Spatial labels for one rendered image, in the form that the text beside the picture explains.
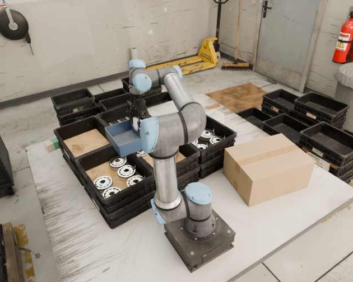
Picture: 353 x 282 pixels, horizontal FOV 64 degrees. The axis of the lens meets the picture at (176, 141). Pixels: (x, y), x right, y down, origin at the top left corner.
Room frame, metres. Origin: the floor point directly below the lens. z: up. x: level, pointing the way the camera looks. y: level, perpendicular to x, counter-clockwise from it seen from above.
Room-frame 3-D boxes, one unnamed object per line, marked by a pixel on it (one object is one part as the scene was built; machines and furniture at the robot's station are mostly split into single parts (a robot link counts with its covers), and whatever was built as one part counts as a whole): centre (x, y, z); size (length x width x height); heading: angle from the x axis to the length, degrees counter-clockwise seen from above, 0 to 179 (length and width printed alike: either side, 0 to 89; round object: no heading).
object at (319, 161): (1.70, -1.11, 0.41); 0.31 x 0.02 x 0.16; 29
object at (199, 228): (0.87, -0.09, 0.85); 0.15 x 0.15 x 0.10
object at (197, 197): (0.87, -0.08, 0.97); 0.13 x 0.12 x 0.14; 105
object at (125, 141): (1.21, 0.26, 1.10); 0.20 x 0.15 x 0.07; 29
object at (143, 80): (1.19, 0.13, 1.42); 0.11 x 0.11 x 0.08; 15
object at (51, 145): (1.74, 0.85, 0.73); 0.24 x 0.06 x 0.06; 132
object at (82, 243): (1.42, 0.05, 0.35); 1.60 x 1.60 x 0.70; 29
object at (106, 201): (1.17, 0.35, 0.92); 0.40 x 0.30 x 0.02; 35
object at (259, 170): (1.25, -0.52, 0.80); 0.40 x 0.30 x 0.20; 109
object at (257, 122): (2.50, -0.84, 0.26); 0.40 x 0.30 x 0.23; 29
